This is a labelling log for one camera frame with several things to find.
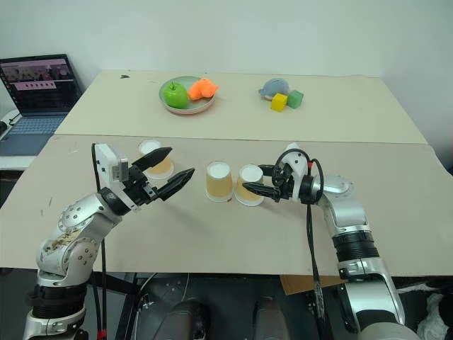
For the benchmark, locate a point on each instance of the yellow cube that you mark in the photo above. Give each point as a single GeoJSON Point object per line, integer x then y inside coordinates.
{"type": "Point", "coordinates": [279, 102]}

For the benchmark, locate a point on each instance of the tan paper cup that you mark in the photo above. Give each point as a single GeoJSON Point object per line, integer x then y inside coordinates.
{"type": "Point", "coordinates": [219, 186]}
{"type": "Point", "coordinates": [159, 171]}
{"type": "Point", "coordinates": [247, 177]}

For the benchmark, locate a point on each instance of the orange plush toy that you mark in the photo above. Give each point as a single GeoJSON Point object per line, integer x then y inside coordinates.
{"type": "Point", "coordinates": [201, 89]}

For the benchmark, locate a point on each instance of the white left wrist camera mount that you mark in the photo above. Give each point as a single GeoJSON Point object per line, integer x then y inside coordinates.
{"type": "Point", "coordinates": [106, 163]}

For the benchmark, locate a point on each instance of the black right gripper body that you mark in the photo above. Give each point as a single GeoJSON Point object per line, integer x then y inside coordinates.
{"type": "Point", "coordinates": [286, 186]}

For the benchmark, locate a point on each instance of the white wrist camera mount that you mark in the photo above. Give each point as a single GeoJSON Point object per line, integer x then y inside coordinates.
{"type": "Point", "coordinates": [299, 170]}
{"type": "Point", "coordinates": [106, 163]}

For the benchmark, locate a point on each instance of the pale green plate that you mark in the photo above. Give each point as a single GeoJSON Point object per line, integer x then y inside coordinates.
{"type": "Point", "coordinates": [203, 104]}

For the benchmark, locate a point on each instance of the green cube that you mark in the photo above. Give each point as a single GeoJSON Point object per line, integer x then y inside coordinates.
{"type": "Point", "coordinates": [295, 99]}

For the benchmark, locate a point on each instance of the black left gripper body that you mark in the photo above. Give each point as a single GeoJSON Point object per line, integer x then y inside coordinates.
{"type": "Point", "coordinates": [138, 187]}

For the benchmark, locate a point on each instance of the white device beside laptop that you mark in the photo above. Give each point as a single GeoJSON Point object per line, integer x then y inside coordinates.
{"type": "Point", "coordinates": [7, 122]}

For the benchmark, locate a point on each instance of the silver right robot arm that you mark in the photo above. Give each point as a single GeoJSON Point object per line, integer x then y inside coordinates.
{"type": "Point", "coordinates": [350, 212]}

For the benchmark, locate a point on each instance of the white crumpled cloth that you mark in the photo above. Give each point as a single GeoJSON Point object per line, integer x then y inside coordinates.
{"type": "Point", "coordinates": [433, 318]}

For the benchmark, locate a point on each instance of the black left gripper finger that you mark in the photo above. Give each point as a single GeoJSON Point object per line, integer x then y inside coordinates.
{"type": "Point", "coordinates": [175, 184]}
{"type": "Point", "coordinates": [154, 157]}

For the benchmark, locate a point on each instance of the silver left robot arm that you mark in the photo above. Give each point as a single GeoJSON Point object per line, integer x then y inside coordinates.
{"type": "Point", "coordinates": [81, 212]}

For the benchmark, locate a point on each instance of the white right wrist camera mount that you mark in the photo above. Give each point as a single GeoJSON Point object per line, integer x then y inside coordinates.
{"type": "Point", "coordinates": [299, 170]}

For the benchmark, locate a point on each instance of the open blue laptop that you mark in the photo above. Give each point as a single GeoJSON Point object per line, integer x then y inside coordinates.
{"type": "Point", "coordinates": [39, 88]}

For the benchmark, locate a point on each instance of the green toy apple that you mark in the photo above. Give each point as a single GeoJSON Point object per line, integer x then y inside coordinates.
{"type": "Point", "coordinates": [175, 95]}

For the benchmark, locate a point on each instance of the grey plush toy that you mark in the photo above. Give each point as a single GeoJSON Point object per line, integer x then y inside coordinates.
{"type": "Point", "coordinates": [274, 86]}

